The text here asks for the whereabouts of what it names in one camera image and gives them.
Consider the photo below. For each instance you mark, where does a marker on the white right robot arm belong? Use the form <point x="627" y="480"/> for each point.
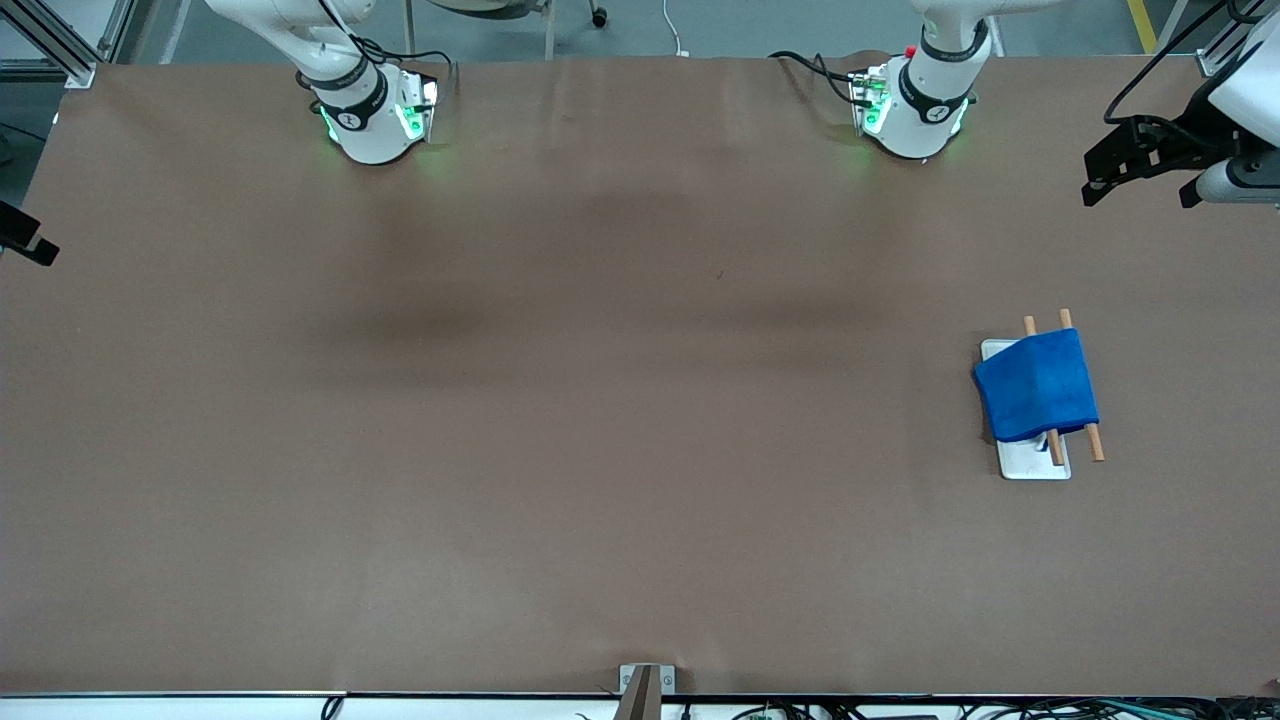
<point x="365" y="130"/>

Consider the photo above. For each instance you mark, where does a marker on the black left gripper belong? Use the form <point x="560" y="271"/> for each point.
<point x="1183" y="139"/>

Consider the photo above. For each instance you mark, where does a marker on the white towel rack wooden bars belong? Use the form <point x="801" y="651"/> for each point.
<point x="1035" y="465"/>

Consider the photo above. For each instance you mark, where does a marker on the blue microfibre towel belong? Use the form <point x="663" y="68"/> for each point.
<point x="1035" y="385"/>

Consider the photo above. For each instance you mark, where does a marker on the aluminium frame strut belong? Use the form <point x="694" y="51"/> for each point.
<point x="1215" y="60"/>
<point x="70" y="62"/>

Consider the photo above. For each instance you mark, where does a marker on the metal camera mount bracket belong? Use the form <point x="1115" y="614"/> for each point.
<point x="645" y="682"/>

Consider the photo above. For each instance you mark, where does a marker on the office chair base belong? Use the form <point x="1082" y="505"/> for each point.
<point x="550" y="30"/>

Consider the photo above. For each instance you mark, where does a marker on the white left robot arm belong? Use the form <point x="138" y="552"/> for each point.
<point x="925" y="120"/>

